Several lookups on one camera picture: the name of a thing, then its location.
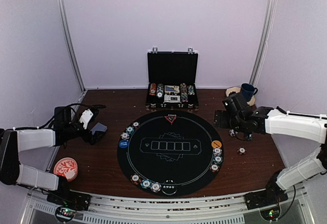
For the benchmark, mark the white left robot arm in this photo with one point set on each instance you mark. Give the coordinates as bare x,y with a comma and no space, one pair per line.
23,149

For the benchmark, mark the beige ceramic plate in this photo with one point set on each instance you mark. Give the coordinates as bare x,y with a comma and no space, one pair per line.
236,89

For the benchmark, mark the dark blue mug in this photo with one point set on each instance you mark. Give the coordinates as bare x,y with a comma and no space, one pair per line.
248,91

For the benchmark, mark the right aluminium frame post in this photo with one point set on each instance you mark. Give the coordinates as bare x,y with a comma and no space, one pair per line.
263,43

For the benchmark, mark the white blue chip stack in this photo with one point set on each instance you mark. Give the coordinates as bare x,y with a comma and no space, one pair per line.
232,133

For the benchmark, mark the orange big blind button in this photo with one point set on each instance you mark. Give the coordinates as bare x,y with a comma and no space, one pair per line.
216,144

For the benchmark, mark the blue small blind button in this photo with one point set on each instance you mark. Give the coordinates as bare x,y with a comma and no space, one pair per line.
123,144

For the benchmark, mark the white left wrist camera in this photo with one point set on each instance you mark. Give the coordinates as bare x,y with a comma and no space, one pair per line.
85,118

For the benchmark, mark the green chip stack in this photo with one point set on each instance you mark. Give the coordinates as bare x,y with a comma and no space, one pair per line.
248,137

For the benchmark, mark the blue playing card deck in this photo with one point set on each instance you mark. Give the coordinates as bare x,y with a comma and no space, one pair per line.
99,127

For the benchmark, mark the round black poker mat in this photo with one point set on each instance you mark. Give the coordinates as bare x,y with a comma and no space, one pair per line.
182,152

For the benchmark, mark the purple green chip row in case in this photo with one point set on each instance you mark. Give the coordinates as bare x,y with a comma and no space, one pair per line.
191,90

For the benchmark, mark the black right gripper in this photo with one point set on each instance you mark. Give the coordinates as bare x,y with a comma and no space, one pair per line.
223,124

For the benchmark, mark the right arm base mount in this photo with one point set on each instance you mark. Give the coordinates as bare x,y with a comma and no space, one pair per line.
269,204

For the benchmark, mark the front aluminium rail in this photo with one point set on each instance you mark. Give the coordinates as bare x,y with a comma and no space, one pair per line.
230,208

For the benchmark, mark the aluminium frame post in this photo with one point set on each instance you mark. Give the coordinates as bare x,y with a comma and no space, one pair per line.
263,43
69,44

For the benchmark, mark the green chips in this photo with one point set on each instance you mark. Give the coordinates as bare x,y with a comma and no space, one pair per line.
218,159
130,130
145,184

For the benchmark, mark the red chip row in case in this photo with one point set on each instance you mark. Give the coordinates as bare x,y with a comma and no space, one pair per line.
152,90

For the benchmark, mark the clear round dealer button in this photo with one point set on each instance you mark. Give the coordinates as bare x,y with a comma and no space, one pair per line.
169,187

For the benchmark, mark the red black chip stack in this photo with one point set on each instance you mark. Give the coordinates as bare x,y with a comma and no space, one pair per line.
241,151

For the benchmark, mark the black poker chip case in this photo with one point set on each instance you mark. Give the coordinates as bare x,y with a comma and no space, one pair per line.
172,68

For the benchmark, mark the white card box in case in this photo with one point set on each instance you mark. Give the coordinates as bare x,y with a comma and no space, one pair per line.
172,98

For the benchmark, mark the red white round coaster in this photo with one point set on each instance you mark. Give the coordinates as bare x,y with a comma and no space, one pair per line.
66,167

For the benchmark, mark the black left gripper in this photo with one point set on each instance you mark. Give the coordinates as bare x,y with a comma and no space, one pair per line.
94,137

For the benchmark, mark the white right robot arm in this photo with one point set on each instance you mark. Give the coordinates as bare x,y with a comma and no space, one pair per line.
306,133

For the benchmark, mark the red black chips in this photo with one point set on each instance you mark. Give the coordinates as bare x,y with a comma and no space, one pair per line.
135,124
214,168
136,179

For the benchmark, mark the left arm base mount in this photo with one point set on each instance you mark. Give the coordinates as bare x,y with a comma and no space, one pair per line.
68,207

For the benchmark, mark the red triangle all-in marker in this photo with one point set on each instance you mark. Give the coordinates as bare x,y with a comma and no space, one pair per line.
171,118

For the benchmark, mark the white blue chips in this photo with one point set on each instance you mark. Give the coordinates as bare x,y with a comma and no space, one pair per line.
125,136
217,151
155,187

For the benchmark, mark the left aluminium frame post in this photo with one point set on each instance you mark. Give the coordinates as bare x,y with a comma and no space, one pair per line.
69,44

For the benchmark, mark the multicolour chip row in case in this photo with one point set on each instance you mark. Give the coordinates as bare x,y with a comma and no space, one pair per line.
184,93

